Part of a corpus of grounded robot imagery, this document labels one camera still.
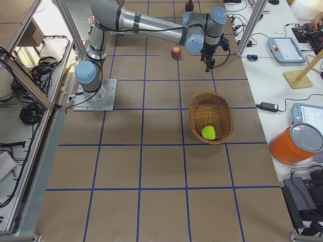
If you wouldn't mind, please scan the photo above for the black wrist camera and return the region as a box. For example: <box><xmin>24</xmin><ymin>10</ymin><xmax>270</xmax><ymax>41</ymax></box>
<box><xmin>219</xmin><ymin>36</ymin><xmax>230</xmax><ymax>51</ymax></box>

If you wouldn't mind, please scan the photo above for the blue teach pendant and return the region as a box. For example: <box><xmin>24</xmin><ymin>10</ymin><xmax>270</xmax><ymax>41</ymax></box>
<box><xmin>291</xmin><ymin>103</ymin><xmax>322</xmax><ymax>129</ymax></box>
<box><xmin>267</xmin><ymin>37</ymin><xmax>306</xmax><ymax>64</ymax></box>

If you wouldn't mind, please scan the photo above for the red yellow apple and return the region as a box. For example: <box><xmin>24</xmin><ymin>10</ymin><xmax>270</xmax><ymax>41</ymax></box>
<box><xmin>171</xmin><ymin>46</ymin><xmax>182</xmax><ymax>59</ymax></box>

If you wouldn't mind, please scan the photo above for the orange bucket with lid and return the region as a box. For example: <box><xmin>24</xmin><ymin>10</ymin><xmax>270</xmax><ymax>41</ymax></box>
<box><xmin>269</xmin><ymin>123</ymin><xmax>322</xmax><ymax>165</ymax></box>

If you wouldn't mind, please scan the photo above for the black power adapter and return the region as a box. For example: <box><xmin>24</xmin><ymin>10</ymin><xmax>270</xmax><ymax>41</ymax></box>
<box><xmin>260</xmin><ymin>102</ymin><xmax>279</xmax><ymax>112</ymax></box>

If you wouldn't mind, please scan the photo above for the dark red apple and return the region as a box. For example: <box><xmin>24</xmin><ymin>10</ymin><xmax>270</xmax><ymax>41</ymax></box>
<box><xmin>185</xmin><ymin>0</ymin><xmax>194</xmax><ymax>12</ymax></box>

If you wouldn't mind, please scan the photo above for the wooden stand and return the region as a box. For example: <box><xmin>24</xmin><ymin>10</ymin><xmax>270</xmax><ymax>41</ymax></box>
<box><xmin>283</xmin><ymin>50</ymin><xmax>322</xmax><ymax>89</ymax></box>

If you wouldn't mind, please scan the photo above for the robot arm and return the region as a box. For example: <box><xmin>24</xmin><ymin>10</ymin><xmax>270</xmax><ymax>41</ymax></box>
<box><xmin>75</xmin><ymin>1</ymin><xmax>227</xmax><ymax>106</ymax></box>

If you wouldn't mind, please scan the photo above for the woven wicker basket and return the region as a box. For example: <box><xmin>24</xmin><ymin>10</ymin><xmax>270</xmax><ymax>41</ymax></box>
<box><xmin>189</xmin><ymin>92</ymin><xmax>233</xmax><ymax>145</ymax></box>

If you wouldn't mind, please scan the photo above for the person hand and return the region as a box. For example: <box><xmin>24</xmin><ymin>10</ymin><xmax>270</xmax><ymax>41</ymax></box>
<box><xmin>310</xmin><ymin>15</ymin><xmax>322</xmax><ymax>31</ymax></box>

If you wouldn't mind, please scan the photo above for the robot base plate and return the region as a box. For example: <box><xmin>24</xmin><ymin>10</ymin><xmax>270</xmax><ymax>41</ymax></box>
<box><xmin>72</xmin><ymin>79</ymin><xmax>117</xmax><ymax>111</ymax></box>

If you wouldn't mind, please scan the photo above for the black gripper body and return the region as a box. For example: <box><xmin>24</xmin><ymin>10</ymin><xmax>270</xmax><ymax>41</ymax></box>
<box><xmin>201</xmin><ymin>42</ymin><xmax>217</xmax><ymax>62</ymax></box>

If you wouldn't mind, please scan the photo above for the black laptop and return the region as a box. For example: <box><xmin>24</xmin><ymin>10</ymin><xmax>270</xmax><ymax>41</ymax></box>
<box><xmin>281</xmin><ymin>177</ymin><xmax>322</xmax><ymax>236</ymax></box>

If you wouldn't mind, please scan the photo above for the green apple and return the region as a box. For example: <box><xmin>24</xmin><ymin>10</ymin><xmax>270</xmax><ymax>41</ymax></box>
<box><xmin>201</xmin><ymin>125</ymin><xmax>216</xmax><ymax>141</ymax></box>

